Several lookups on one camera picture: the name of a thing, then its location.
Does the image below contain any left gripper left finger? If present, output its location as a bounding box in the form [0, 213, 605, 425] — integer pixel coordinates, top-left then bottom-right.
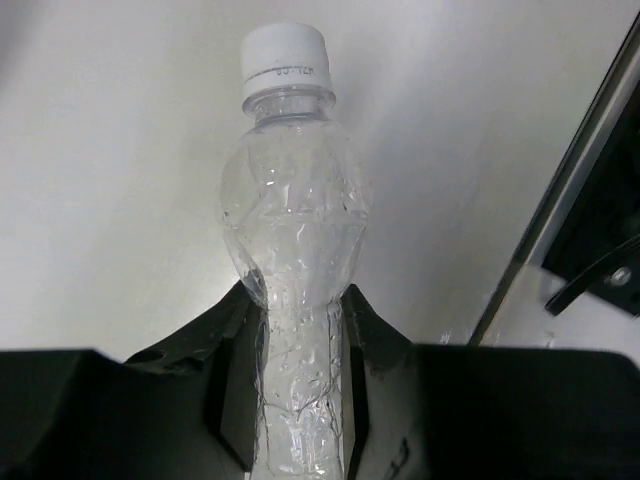
[1, 284, 257, 479]

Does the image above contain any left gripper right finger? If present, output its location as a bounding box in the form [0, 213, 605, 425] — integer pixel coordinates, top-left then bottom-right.
[341, 286, 639, 479]

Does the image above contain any clear bottle white cap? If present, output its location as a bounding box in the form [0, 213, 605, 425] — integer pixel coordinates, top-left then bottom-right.
[219, 23, 372, 479]

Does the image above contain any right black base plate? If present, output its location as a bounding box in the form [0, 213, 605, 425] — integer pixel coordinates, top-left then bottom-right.
[543, 90, 639, 317]

